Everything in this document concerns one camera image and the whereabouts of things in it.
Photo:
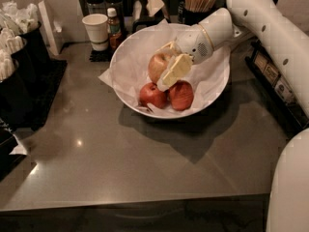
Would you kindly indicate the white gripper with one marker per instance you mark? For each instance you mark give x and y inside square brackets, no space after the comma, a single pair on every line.
[193,44]

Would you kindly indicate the yellow-red top apple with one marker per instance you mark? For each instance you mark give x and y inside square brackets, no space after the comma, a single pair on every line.
[158,65]

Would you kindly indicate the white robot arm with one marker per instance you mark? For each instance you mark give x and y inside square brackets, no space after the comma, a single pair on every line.
[287,46]

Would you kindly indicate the white bowl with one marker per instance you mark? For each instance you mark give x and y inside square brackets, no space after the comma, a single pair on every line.
[212,84]

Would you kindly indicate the red apple right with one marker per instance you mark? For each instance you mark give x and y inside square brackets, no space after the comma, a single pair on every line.
[181,95]

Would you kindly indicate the red apple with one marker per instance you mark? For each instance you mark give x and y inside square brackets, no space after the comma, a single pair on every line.
[149,93]
[181,95]

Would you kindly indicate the red apple left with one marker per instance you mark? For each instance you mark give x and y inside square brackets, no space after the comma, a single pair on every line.
[149,93]

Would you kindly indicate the black napkin holder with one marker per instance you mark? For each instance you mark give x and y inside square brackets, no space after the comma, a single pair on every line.
[147,13]

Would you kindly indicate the white paper liner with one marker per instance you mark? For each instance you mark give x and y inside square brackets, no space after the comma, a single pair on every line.
[135,62]

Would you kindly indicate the black cup of wooden stirrers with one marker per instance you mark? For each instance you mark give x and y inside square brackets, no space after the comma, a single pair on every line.
[195,10]

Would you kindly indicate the small tea bottle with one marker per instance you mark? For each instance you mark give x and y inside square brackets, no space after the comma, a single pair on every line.
[114,28]

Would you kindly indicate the small black coaster mat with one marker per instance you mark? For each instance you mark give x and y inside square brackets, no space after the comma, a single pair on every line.
[101,56]

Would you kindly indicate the white paper cup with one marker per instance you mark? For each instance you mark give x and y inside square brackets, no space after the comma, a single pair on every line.
[96,28]

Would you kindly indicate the dark shaker jar right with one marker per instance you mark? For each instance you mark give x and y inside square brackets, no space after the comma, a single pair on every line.
[115,0]

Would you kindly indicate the black tea box rack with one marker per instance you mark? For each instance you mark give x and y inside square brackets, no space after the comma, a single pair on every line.
[277,91]

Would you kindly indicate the black mat left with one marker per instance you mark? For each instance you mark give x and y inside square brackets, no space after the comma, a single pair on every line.
[43,95]

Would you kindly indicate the black container front left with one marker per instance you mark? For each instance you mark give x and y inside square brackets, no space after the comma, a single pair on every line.
[15,101]

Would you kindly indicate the black container with packets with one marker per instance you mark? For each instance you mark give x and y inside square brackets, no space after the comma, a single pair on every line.
[25,23]

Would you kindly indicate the black container with white cutlery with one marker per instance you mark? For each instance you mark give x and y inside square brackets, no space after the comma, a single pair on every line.
[15,58]

